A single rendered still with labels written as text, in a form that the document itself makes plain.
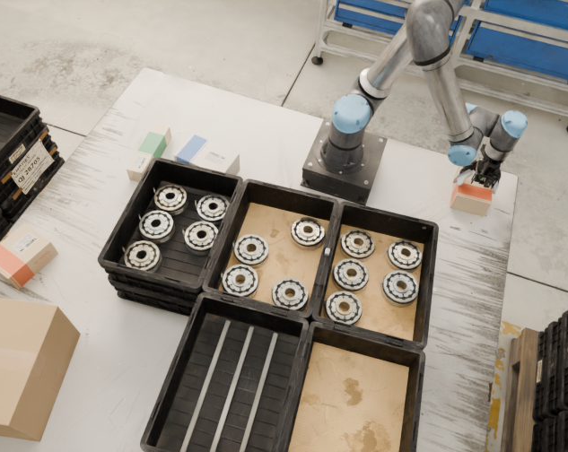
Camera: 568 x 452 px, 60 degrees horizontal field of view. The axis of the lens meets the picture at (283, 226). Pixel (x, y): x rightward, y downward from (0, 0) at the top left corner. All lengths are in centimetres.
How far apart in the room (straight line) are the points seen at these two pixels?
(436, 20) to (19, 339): 130
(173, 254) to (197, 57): 215
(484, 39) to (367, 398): 231
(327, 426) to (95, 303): 79
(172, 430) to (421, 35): 115
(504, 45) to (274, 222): 202
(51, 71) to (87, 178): 173
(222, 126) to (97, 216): 60
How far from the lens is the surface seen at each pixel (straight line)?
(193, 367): 135
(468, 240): 181
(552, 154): 333
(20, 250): 171
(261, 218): 155
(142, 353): 153
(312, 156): 175
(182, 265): 148
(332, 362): 136
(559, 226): 299
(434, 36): 135
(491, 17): 305
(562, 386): 210
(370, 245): 150
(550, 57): 323
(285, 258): 147
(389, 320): 143
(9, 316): 146
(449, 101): 144
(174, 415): 133
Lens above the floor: 211
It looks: 56 degrees down
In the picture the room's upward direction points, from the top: 5 degrees clockwise
